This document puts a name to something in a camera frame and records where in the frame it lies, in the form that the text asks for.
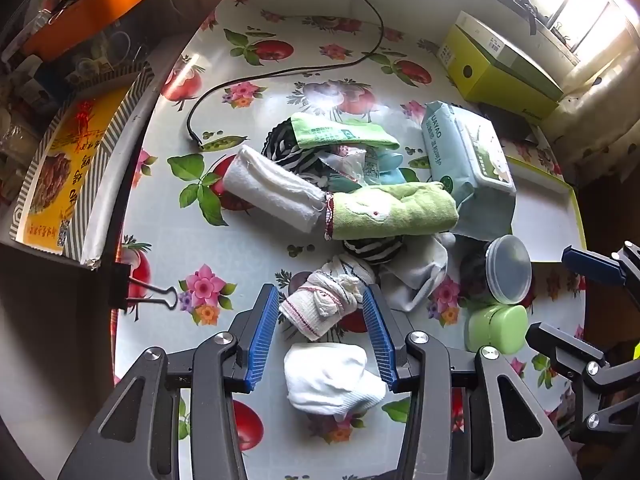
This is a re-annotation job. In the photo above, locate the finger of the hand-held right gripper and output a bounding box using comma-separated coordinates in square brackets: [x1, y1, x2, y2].
[561, 242, 640, 306]
[525, 322, 640, 443]

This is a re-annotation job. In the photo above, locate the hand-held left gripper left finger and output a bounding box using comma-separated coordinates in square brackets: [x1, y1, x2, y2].
[57, 282, 281, 480]

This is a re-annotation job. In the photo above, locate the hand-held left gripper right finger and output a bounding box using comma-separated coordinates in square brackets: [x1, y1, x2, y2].
[362, 284, 583, 480]

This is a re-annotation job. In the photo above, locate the white sock with red stitching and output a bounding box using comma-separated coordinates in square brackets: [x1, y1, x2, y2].
[279, 255, 376, 343]

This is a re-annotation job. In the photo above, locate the plain white sock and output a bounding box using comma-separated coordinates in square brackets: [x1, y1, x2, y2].
[284, 342, 388, 423]

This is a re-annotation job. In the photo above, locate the yellow-green cardboard tray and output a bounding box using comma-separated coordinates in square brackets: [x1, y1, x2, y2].
[500, 155, 588, 266]

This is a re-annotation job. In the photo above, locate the grey knit glove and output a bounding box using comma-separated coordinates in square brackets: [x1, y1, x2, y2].
[380, 232, 456, 313]

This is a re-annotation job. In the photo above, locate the green towel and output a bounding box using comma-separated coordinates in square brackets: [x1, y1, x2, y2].
[324, 182, 460, 241]

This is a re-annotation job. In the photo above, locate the white towel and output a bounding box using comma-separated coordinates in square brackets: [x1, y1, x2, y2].
[222, 145, 333, 233]

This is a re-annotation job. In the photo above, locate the blue face mask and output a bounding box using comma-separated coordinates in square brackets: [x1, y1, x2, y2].
[370, 150, 408, 186]

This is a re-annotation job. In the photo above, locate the clear plastic packet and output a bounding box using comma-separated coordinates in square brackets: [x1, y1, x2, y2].
[325, 145, 381, 183]

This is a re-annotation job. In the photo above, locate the black and white striped cloth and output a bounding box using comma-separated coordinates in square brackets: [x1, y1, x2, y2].
[260, 119, 407, 267]

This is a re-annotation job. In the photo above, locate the green labelled cloth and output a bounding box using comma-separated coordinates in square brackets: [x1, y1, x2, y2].
[290, 112, 401, 151]

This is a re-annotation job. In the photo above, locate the small green plastic box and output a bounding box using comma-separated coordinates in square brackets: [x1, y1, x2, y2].
[464, 304, 529, 356]

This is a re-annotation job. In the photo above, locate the clear plastic lidded container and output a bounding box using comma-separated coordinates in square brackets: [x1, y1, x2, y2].
[460, 234, 532, 306]

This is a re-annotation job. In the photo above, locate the floral tablecloth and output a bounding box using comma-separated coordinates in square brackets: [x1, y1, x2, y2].
[107, 0, 588, 480]

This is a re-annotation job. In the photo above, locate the cream patterned curtain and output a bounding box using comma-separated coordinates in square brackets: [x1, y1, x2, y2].
[540, 25, 640, 186]

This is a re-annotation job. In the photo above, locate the black binder clip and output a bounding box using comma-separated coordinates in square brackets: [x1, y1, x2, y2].
[107, 262, 178, 311]

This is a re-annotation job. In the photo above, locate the black phone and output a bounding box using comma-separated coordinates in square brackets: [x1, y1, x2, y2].
[477, 102, 541, 143]

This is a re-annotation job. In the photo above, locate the wet wipes pack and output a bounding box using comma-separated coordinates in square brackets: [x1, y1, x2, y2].
[420, 101, 518, 241]

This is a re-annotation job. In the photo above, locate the yellow-green shoebox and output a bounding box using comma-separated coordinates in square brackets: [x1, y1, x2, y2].
[439, 24, 561, 123]

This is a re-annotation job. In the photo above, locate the white and green flat box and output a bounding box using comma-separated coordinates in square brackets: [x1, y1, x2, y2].
[455, 10, 581, 103]

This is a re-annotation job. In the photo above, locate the yellow printed cardboard carton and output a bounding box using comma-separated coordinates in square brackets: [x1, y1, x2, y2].
[10, 67, 156, 271]

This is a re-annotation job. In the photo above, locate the orange plastic basket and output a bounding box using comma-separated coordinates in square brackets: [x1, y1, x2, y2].
[20, 0, 166, 61]

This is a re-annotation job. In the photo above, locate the black power cable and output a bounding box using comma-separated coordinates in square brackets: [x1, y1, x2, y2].
[186, 0, 386, 150]

